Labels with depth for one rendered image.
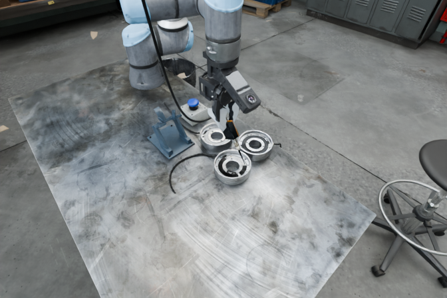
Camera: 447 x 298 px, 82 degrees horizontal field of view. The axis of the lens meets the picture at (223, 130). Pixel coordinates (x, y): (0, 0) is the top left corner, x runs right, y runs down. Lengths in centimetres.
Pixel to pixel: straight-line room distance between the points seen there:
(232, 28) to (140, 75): 64
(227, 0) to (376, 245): 150
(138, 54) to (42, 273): 120
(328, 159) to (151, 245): 153
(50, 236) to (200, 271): 129
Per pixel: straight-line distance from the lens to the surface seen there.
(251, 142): 82
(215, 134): 85
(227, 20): 53
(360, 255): 167
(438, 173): 128
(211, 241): 66
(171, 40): 107
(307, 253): 68
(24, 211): 200
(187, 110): 90
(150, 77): 111
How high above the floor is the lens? 141
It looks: 43 degrees down
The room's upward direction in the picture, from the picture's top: straight up
